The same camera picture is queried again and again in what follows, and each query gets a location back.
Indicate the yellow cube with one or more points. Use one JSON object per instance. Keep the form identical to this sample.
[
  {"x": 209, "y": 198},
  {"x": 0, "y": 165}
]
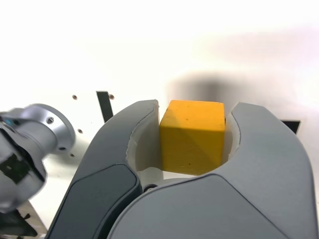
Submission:
[{"x": 192, "y": 144}]

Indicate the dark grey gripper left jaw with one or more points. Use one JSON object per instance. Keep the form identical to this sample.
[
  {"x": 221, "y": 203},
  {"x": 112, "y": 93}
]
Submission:
[{"x": 104, "y": 154}]

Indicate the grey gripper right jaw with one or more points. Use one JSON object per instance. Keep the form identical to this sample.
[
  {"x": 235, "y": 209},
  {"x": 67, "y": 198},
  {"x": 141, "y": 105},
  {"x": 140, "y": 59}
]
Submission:
[{"x": 249, "y": 199}]

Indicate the black tape strip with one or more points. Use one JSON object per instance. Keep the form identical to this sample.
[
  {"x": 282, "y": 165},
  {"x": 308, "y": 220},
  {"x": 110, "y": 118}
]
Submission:
[{"x": 104, "y": 107}]

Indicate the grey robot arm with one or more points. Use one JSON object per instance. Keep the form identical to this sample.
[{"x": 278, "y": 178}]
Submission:
[{"x": 37, "y": 134}]

